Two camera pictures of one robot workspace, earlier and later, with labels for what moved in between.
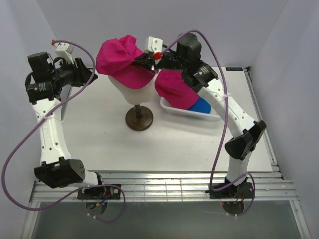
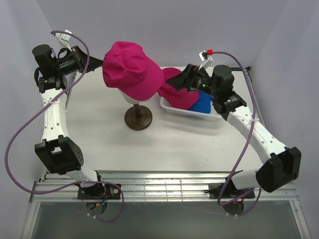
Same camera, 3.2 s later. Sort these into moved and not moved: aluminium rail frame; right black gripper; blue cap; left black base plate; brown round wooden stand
Moved: right black gripper
Not moved: brown round wooden stand; aluminium rail frame; blue cap; left black base plate
